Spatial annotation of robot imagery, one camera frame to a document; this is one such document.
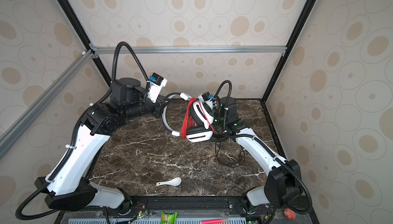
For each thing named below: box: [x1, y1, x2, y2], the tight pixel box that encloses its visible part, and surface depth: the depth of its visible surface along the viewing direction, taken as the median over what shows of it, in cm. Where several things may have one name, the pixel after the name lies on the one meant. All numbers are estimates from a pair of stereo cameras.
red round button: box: [284, 208, 297, 220], surface depth 70 cm
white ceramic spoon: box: [156, 176, 182, 187], surface depth 82 cm
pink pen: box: [200, 218, 229, 224], surface depth 71 cm
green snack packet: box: [160, 211, 179, 224], surface depth 71 cm
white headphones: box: [160, 92, 215, 143], surface depth 52 cm
